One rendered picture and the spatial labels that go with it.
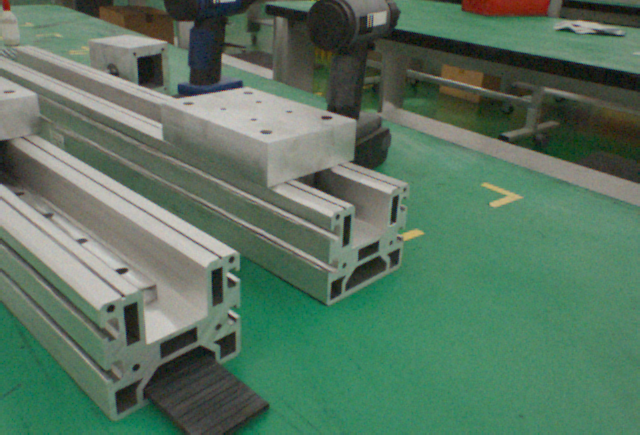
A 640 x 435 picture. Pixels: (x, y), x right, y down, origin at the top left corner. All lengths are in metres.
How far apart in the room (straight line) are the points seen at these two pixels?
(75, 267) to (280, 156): 0.19
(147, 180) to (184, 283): 0.28
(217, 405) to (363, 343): 0.13
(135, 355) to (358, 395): 0.15
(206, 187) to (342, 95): 0.23
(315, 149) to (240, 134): 0.07
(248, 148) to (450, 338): 0.22
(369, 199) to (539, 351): 0.18
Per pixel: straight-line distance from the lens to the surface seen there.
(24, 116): 0.66
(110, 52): 1.12
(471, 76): 4.60
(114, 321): 0.38
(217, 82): 0.95
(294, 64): 2.80
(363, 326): 0.49
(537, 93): 3.54
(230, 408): 0.40
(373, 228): 0.54
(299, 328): 0.48
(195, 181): 0.60
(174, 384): 0.42
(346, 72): 0.74
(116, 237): 0.50
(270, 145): 0.50
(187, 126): 0.58
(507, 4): 2.76
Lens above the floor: 1.06
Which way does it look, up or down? 23 degrees down
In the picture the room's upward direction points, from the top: 3 degrees clockwise
